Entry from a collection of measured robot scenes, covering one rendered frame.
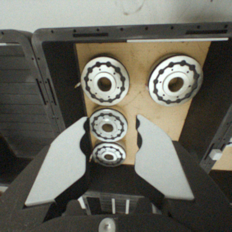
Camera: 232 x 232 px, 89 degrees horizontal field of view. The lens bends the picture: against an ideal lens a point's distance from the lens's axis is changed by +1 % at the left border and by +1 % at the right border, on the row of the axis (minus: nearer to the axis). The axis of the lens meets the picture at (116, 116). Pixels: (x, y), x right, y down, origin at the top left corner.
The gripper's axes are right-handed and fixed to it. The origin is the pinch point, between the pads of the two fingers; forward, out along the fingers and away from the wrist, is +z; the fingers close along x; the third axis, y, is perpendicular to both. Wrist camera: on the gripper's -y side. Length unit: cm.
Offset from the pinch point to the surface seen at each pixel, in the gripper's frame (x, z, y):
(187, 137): 18.0, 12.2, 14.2
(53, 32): -7.6, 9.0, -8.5
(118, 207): -1, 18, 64
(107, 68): -0.9, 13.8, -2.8
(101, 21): -2.8, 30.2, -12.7
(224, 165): 34.9, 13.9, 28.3
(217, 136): 18.1, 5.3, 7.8
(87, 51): -5.0, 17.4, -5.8
